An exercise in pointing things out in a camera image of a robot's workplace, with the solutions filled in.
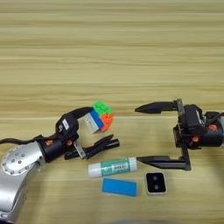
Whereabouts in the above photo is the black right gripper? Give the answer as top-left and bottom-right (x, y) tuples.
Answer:
(134, 98), (224, 172)

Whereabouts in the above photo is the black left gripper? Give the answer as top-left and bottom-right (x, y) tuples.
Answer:
(36, 106), (115, 164)

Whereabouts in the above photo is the multicoloured puzzle cube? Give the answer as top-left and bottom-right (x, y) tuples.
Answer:
(85, 100), (115, 135)

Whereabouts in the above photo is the blue rectangular eraser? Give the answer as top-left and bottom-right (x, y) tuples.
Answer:
(101, 178), (138, 198)

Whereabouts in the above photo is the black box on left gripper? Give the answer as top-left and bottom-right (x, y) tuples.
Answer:
(55, 113), (81, 144)

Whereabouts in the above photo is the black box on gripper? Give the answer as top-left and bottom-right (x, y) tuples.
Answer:
(55, 113), (81, 144)
(182, 103), (207, 136)

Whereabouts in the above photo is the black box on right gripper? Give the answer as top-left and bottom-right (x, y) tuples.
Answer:
(182, 103), (207, 136)

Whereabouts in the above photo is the green and white glue stick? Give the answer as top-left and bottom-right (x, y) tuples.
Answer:
(87, 156), (138, 179)

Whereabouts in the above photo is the small black square block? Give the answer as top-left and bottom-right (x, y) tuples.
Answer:
(144, 171), (168, 196)

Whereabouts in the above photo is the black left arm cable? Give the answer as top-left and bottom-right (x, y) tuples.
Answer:
(0, 136), (45, 146)

